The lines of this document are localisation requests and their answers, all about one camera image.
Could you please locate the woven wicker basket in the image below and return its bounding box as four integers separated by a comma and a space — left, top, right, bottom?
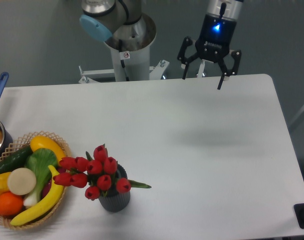
0, 131, 71, 231

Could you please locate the round beige disc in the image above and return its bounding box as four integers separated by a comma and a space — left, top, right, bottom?
7, 167, 37, 196

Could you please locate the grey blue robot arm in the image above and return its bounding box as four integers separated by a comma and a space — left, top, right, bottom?
80, 0, 243, 89

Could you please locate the yellow bell pepper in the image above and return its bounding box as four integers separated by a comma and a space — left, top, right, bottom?
0, 172, 11, 195

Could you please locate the red tulip bouquet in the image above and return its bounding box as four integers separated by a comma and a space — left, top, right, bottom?
53, 145, 151, 200

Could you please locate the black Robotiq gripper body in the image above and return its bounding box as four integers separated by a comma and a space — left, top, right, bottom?
195, 14, 236, 63

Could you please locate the yellow banana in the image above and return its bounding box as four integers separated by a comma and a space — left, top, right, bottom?
10, 165, 64, 227

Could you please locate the dark red fruit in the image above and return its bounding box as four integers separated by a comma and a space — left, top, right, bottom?
41, 167, 66, 199

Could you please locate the green cucumber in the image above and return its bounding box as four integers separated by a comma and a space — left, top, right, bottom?
0, 145, 33, 174

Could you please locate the dark grey ribbed vase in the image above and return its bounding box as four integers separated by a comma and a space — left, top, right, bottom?
98, 165, 131, 213

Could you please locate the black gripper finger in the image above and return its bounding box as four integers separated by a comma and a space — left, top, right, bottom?
216, 48, 242, 91
177, 36, 199, 80

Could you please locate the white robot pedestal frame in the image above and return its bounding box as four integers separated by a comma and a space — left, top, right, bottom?
79, 46, 170, 84

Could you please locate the orange fruit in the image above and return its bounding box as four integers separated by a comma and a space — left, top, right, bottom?
0, 191, 23, 216

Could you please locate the green bok choy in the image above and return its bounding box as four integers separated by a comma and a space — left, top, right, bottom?
24, 148, 58, 208

